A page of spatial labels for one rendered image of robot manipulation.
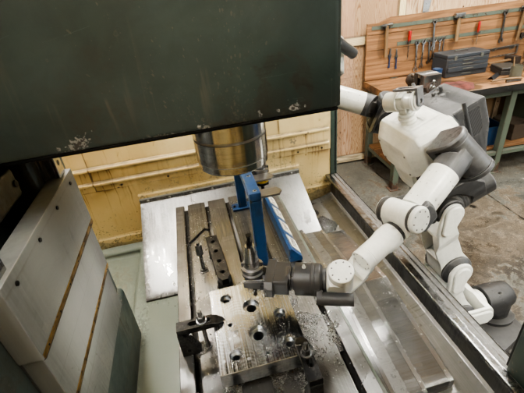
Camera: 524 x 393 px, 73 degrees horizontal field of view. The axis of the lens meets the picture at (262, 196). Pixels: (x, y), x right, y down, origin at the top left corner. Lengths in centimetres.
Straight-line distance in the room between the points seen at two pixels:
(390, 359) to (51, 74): 118
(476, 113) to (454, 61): 252
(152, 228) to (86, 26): 139
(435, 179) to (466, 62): 290
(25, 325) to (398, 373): 102
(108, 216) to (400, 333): 151
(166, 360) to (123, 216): 87
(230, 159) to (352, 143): 335
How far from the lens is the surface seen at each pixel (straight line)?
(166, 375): 147
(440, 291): 145
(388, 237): 102
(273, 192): 114
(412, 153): 126
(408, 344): 138
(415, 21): 389
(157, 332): 161
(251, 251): 94
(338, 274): 93
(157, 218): 193
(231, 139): 71
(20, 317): 76
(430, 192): 109
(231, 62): 62
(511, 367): 127
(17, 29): 65
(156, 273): 178
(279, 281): 96
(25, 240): 82
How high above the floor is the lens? 179
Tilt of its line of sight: 31 degrees down
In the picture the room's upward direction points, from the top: 7 degrees counter-clockwise
